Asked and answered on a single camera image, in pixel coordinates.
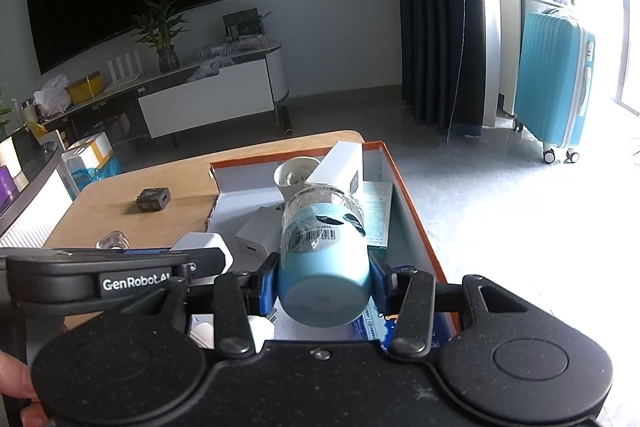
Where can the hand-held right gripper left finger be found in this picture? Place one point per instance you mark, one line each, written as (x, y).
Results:
(265, 282)

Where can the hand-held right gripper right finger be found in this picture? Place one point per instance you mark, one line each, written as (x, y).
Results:
(380, 282)

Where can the teal carton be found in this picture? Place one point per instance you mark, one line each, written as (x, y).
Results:
(377, 212)

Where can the black roll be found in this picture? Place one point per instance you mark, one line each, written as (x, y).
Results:
(286, 122)

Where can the white and yellow carton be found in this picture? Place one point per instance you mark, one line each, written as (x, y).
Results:
(92, 149)

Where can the white plastic bag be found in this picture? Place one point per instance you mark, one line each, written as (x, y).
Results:
(50, 99)

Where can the curved white counter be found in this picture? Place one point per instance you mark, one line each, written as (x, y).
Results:
(35, 194)

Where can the small clear plastic bottle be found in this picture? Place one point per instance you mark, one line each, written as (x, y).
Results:
(114, 241)

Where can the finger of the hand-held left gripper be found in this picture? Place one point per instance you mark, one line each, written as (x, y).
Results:
(207, 262)

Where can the green plant in glass vase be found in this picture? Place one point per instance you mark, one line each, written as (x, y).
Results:
(167, 59)

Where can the cardboard box with orange rim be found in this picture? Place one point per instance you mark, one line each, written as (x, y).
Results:
(395, 187)

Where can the white router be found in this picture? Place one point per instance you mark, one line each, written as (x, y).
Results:
(125, 79)

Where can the clear plastic containers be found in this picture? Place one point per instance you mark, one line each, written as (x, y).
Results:
(250, 43)

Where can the white television cabinet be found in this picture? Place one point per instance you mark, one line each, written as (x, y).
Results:
(205, 104)

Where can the purple container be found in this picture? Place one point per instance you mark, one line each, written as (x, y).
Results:
(4, 187)

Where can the yellow box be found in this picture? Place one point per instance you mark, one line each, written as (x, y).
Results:
(85, 91)

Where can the leafy green plant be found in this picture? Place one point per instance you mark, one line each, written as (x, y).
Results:
(4, 112)

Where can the white container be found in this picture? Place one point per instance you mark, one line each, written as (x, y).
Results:
(9, 154)

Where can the dark green box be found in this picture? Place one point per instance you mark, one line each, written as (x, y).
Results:
(241, 24)

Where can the blue cup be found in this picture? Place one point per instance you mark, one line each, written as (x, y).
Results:
(325, 267)

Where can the blue plastic bag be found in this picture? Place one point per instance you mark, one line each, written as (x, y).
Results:
(100, 174)

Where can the light blue suitcase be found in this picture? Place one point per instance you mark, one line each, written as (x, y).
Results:
(552, 82)

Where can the dark blue curtain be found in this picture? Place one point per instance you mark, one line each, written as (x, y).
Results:
(435, 17)

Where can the white charger cube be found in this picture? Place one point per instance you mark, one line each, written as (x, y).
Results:
(255, 234)

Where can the black power adapter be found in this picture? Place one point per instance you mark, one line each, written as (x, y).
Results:
(152, 201)

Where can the crumpled clear bag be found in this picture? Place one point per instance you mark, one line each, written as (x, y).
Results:
(212, 67)

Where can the person's left hand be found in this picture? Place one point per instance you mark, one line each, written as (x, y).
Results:
(12, 377)

